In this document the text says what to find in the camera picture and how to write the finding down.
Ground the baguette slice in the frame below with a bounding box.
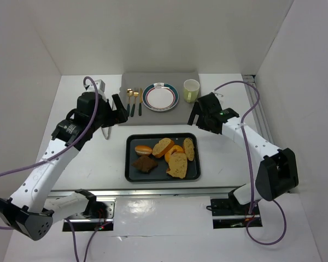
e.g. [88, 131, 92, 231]
[152, 138, 174, 158]

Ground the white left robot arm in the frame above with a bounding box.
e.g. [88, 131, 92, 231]
[0, 92, 128, 241]

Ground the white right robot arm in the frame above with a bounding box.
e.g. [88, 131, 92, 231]
[188, 93, 298, 205]

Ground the narrow seeded bread slice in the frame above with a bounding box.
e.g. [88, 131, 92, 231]
[183, 138, 195, 162]

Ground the large seeded bread slice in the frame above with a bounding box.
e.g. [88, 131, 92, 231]
[166, 152, 188, 178]

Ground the pale green mug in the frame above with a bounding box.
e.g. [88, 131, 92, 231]
[184, 79, 200, 103]

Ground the glazed round bun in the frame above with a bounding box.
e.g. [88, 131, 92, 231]
[134, 145, 153, 156]

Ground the white plate teal rim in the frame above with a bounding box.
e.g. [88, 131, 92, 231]
[143, 82, 179, 112]

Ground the black baking tray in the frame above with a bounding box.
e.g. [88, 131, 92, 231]
[125, 133, 201, 183]

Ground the gold knife green handle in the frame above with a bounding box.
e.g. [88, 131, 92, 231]
[138, 88, 143, 116]

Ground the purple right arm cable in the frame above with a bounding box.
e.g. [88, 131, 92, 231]
[213, 80, 287, 246]

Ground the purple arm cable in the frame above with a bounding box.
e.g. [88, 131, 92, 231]
[0, 76, 99, 262]
[213, 80, 287, 246]

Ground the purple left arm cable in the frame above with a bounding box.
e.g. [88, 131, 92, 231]
[0, 76, 99, 262]

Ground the aluminium rail table front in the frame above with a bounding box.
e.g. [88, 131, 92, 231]
[48, 186, 247, 199]

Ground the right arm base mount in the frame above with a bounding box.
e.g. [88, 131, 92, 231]
[206, 191, 262, 229]

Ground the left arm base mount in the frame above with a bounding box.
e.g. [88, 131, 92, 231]
[62, 189, 115, 232]

